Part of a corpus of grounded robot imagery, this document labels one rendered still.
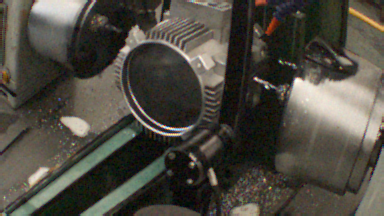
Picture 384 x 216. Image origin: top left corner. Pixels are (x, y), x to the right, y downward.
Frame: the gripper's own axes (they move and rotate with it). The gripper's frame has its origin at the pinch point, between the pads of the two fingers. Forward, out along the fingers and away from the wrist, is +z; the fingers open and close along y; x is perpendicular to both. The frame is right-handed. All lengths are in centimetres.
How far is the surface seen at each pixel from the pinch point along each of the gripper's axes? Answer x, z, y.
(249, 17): 0.6, -10.7, -20.9
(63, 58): 9.3, 7.8, 17.0
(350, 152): 6.3, 2.1, -42.2
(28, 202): 40.6, -0.7, -0.7
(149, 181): 20.5, 9.7, -12.3
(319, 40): -8.6, -0.8, -28.7
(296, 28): -15.6, 8.7, -20.2
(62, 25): 5.7, 1.4, 18.6
